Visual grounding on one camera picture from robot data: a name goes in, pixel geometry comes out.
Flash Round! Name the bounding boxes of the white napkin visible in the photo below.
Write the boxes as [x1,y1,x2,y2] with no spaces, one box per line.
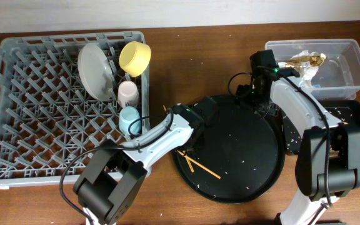
[278,50,320,88]

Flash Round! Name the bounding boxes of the gold foil wrapper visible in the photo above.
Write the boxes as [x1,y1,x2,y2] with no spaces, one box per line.
[284,52,327,68]

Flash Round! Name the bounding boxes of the pink cup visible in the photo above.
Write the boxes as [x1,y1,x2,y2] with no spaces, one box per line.
[117,81,139,108]

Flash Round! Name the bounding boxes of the light blue cup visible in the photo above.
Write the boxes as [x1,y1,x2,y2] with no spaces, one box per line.
[119,106,142,136]

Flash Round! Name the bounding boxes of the yellow bowl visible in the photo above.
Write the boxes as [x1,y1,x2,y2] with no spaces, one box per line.
[119,41,151,78]

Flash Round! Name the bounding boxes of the nut shell food scraps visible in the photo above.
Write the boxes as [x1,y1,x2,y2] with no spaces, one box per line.
[326,120,349,160]

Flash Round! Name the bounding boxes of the grey round plate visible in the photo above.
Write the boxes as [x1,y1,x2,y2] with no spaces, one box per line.
[77,43,113,101]

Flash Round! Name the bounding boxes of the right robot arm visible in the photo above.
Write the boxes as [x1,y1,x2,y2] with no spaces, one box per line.
[239,50,360,224]

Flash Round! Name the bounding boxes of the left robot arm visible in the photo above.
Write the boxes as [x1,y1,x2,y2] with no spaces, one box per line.
[73,97,218,224]

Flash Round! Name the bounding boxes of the clear plastic waste bin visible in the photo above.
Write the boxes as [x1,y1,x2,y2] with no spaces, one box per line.
[265,39,360,99]

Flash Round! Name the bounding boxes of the grey plastic dishwasher rack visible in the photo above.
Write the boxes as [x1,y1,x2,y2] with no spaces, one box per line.
[0,31,145,189]

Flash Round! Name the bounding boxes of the round black serving tray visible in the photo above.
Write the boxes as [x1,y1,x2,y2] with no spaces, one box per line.
[172,95,285,204]

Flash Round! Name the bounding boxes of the black rectangular tray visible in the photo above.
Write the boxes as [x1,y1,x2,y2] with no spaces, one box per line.
[281,100,360,155]

